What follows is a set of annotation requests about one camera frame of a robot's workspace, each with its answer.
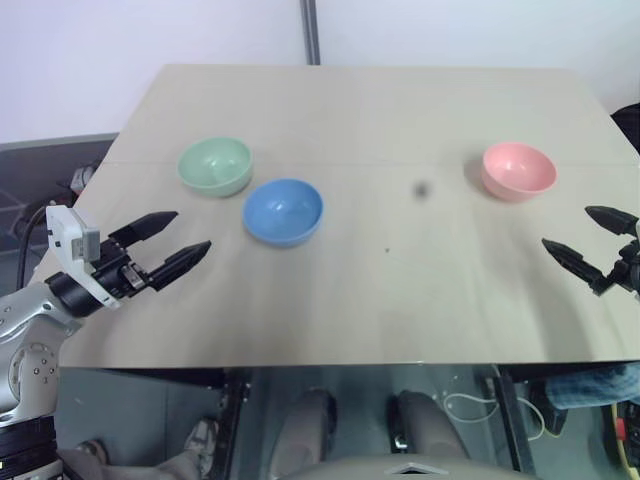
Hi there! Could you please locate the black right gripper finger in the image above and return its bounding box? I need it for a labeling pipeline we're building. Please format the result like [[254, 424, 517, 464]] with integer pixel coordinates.
[[585, 205, 640, 236], [541, 238, 612, 297]]

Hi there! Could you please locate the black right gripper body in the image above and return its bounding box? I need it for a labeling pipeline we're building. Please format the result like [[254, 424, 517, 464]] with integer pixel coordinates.
[[605, 224, 640, 301]]

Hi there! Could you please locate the white cable on floor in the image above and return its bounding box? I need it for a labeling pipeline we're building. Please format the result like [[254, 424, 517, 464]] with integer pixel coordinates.
[[443, 392, 546, 442]]

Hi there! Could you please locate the blue bowl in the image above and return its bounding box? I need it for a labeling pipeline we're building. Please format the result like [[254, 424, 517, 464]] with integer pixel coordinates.
[[242, 178, 325, 248]]

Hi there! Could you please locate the dark object beside table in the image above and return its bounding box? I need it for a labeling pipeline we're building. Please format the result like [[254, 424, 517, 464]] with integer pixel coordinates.
[[610, 102, 640, 161]]

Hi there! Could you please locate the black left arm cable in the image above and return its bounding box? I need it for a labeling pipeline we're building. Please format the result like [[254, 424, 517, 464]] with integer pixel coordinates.
[[15, 198, 71, 287]]

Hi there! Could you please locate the grey robot torso edge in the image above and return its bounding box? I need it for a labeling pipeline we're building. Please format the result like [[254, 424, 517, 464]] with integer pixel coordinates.
[[282, 453, 539, 480]]

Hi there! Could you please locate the person's leg in jeans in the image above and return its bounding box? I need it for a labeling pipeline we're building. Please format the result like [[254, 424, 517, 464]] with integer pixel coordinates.
[[544, 363, 640, 412]]

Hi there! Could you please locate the black table frame leg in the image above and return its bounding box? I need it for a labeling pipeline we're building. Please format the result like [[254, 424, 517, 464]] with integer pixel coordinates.
[[492, 365, 539, 474], [214, 368, 252, 480]]

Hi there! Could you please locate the green bowl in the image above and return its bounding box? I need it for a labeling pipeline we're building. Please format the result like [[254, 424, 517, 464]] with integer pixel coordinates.
[[177, 136, 254, 198]]

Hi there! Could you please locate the pink-red bowl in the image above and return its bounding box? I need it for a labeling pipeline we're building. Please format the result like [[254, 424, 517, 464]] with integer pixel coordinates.
[[481, 141, 558, 203]]

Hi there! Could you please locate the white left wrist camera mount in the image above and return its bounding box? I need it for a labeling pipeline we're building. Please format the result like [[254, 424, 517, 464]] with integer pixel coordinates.
[[45, 204, 122, 310]]

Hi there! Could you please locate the grey vertical wall post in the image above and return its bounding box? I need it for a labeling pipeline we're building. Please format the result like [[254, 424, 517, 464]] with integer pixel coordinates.
[[299, 0, 321, 66]]

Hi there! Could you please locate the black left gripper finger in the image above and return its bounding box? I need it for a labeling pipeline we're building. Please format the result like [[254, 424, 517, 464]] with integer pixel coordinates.
[[147, 240, 213, 292], [107, 210, 180, 249]]

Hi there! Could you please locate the grey sneaker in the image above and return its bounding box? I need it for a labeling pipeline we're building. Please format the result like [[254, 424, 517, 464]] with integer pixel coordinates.
[[184, 418, 221, 476]]

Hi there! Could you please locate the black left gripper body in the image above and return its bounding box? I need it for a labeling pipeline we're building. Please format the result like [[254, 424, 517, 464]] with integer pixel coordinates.
[[91, 235, 153, 301]]

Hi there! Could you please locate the person's leg in khaki trousers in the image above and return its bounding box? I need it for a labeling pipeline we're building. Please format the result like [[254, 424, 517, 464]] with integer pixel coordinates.
[[57, 447, 201, 480]]

